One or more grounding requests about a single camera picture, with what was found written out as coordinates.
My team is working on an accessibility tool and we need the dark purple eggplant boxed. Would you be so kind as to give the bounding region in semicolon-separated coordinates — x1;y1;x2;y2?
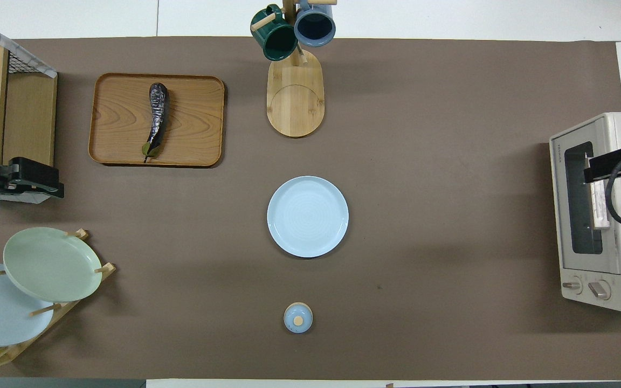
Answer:
143;82;170;163

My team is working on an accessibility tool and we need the dark green mug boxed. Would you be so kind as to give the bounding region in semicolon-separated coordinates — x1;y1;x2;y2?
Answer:
250;4;299;61

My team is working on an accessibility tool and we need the wire and wood shelf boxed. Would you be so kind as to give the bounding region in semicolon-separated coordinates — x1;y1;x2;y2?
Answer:
0;12;58;204

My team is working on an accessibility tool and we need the wooden tray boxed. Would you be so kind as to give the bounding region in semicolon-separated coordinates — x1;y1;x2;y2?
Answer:
88;73;226;168

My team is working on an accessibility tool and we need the blue mug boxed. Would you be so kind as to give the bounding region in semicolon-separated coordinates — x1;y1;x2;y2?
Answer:
294;0;337;47

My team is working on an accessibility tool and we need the toaster oven glass door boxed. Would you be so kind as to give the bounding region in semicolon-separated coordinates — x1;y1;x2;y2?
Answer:
550;120;621;274

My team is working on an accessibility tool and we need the light blue ridged plate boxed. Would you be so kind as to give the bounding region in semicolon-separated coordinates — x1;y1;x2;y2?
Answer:
267;176;350;258

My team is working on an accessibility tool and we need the wooden plate rack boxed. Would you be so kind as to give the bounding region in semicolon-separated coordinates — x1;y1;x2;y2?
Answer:
0;228;117;370

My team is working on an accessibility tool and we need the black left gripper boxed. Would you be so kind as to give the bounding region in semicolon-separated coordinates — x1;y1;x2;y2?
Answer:
0;157;65;205

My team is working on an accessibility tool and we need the brown table mat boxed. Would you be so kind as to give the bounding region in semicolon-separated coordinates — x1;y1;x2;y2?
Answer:
0;36;621;380

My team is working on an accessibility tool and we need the pale green plate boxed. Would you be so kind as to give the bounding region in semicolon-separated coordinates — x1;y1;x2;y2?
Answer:
3;227;103;303

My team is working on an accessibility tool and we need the wooden mug tree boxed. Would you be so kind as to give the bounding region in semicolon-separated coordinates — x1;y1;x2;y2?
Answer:
250;0;338;138

